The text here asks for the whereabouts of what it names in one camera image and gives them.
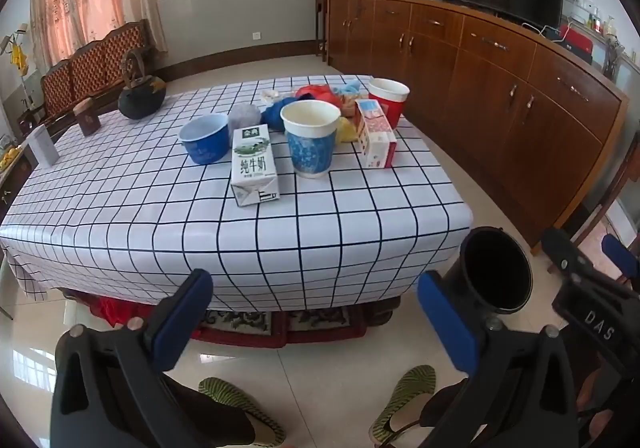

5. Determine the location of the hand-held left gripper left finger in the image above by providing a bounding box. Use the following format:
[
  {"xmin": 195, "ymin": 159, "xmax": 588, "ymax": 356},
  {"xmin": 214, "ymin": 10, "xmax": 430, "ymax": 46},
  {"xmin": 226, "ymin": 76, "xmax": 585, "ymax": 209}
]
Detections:
[{"xmin": 52, "ymin": 269, "xmax": 216, "ymax": 448}]

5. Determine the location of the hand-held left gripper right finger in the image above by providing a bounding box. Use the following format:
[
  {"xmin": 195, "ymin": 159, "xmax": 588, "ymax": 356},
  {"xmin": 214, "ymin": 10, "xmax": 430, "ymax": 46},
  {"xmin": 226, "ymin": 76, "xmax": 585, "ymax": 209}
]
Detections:
[{"xmin": 417, "ymin": 272, "xmax": 583, "ymax": 448}]

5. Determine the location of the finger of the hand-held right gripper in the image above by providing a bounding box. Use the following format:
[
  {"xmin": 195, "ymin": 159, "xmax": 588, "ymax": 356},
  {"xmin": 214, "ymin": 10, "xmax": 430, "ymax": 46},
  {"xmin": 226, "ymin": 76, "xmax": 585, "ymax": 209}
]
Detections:
[
  {"xmin": 542, "ymin": 228, "xmax": 593, "ymax": 279},
  {"xmin": 602, "ymin": 234, "xmax": 640, "ymax": 279}
]

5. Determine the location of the black trash bin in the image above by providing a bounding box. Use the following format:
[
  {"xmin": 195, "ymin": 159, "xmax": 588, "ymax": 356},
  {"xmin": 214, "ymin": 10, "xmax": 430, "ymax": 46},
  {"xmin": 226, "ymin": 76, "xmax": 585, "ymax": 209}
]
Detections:
[{"xmin": 460, "ymin": 227, "xmax": 535, "ymax": 316}]

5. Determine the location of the green white milk carton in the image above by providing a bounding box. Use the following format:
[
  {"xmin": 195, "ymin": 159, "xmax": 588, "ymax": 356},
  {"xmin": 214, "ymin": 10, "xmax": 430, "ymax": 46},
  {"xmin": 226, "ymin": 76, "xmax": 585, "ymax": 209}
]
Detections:
[{"xmin": 230, "ymin": 124, "xmax": 281, "ymax": 207}]

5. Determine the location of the red white drink carton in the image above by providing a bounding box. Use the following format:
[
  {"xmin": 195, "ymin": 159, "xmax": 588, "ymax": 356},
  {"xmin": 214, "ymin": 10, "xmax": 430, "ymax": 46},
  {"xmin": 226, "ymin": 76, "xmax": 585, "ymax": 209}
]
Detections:
[{"xmin": 355, "ymin": 98, "xmax": 398, "ymax": 169}]

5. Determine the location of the white plastic bag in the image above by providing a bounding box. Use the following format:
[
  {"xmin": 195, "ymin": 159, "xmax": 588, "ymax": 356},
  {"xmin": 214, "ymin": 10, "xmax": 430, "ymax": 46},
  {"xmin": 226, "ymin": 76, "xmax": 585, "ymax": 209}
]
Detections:
[{"xmin": 228, "ymin": 104, "xmax": 262, "ymax": 131}]

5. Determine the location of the blue patterned paper cup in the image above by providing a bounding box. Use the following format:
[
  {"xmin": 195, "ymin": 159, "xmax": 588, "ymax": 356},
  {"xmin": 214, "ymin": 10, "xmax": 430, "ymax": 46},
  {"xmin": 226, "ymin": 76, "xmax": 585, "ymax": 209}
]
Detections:
[{"xmin": 280, "ymin": 100, "xmax": 342, "ymax": 179}]

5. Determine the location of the blue sock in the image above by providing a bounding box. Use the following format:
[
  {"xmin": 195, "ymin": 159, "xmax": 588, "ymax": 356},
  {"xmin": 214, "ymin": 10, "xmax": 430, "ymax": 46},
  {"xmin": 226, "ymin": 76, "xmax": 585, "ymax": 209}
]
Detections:
[{"xmin": 260, "ymin": 98, "xmax": 301, "ymax": 133}]

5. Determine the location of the red paper cup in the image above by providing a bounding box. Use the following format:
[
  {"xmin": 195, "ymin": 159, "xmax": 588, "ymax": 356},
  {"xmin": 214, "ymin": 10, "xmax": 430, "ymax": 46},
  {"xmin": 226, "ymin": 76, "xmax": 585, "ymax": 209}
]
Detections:
[{"xmin": 368, "ymin": 78, "xmax": 411, "ymax": 129}]

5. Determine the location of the red plastic bag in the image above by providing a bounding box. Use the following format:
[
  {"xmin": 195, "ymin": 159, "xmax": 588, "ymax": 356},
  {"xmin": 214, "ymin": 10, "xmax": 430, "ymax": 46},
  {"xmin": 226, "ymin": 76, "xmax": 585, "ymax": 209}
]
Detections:
[{"xmin": 294, "ymin": 84, "xmax": 341, "ymax": 106}]

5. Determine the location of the red cloth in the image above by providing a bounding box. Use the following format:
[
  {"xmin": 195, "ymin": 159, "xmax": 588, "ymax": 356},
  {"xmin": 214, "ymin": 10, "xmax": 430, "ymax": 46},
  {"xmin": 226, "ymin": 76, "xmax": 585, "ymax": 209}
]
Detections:
[{"xmin": 95, "ymin": 295, "xmax": 136, "ymax": 326}]

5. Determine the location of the green striped slipper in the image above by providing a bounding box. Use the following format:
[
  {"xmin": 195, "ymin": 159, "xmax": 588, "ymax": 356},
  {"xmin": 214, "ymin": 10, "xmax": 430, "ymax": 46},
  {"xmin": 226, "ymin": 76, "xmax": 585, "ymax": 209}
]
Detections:
[
  {"xmin": 370, "ymin": 365, "xmax": 437, "ymax": 446},
  {"xmin": 199, "ymin": 377, "xmax": 286, "ymax": 446}
]

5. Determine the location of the person's right leg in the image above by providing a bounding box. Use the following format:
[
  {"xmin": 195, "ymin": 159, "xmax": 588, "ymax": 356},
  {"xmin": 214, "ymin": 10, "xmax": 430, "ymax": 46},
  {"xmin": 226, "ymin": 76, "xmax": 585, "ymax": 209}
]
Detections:
[{"xmin": 420, "ymin": 378, "xmax": 473, "ymax": 431}]

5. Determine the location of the person's leg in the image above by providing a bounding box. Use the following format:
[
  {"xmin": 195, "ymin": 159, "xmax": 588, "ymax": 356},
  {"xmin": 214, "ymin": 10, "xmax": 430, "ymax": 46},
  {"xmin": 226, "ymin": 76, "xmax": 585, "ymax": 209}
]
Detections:
[
  {"xmin": 165, "ymin": 373, "xmax": 256, "ymax": 448},
  {"xmin": 420, "ymin": 378, "xmax": 473, "ymax": 431}
]

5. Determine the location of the person's left leg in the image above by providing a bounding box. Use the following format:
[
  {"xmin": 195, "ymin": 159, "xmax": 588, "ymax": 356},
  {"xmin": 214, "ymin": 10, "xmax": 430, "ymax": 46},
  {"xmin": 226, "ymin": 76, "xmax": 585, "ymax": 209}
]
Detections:
[{"xmin": 165, "ymin": 373, "xmax": 256, "ymax": 448}]

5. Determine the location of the white checkered tablecloth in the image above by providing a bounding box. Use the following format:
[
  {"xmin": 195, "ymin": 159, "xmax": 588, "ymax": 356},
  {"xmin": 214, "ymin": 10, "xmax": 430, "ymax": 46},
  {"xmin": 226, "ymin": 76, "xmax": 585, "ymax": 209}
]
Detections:
[{"xmin": 0, "ymin": 74, "xmax": 473, "ymax": 309}]

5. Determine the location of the red patterned rug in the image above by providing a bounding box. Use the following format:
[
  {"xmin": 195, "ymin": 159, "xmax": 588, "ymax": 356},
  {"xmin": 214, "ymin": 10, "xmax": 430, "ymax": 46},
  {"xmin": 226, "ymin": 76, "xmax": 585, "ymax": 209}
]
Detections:
[{"xmin": 190, "ymin": 305, "xmax": 396, "ymax": 349}]

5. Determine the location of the long wooden cabinet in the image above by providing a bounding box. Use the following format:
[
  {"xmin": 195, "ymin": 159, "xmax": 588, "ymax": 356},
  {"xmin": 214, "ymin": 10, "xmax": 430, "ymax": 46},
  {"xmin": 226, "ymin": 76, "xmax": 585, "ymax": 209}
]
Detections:
[{"xmin": 325, "ymin": 0, "xmax": 631, "ymax": 249}]

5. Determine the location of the large red box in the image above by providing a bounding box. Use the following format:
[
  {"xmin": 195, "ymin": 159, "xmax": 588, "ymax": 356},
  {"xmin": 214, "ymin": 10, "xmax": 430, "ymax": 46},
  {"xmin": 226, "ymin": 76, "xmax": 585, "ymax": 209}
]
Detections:
[{"xmin": 560, "ymin": 25, "xmax": 596, "ymax": 63}]

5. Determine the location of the small brown box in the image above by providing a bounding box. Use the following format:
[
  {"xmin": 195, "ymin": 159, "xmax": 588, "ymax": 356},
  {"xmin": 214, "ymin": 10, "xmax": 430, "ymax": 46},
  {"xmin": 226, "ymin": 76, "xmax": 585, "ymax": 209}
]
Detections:
[{"xmin": 74, "ymin": 98, "xmax": 101, "ymax": 137}]

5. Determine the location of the black iron teapot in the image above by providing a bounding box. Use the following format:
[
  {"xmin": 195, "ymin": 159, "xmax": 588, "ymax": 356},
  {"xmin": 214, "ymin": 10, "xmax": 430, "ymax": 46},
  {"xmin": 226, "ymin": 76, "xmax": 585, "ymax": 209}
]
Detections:
[{"xmin": 118, "ymin": 50, "xmax": 167, "ymax": 121}]

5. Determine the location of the small white box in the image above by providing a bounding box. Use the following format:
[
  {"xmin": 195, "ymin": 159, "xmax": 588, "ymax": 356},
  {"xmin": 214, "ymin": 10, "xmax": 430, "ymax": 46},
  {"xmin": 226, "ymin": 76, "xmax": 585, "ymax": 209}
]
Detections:
[{"xmin": 27, "ymin": 125, "xmax": 60, "ymax": 167}]

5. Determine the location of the wooden sofa bench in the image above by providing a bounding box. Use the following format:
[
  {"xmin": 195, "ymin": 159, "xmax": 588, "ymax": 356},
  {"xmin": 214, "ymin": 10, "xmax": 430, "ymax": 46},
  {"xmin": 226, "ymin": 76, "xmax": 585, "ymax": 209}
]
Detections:
[{"xmin": 20, "ymin": 20, "xmax": 156, "ymax": 139}]

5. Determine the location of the yellow hanging toy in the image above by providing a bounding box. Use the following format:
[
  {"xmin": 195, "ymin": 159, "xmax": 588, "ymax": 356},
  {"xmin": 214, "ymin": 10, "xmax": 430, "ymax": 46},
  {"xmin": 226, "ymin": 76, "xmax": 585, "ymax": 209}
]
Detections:
[{"xmin": 10, "ymin": 35, "xmax": 28, "ymax": 73}]

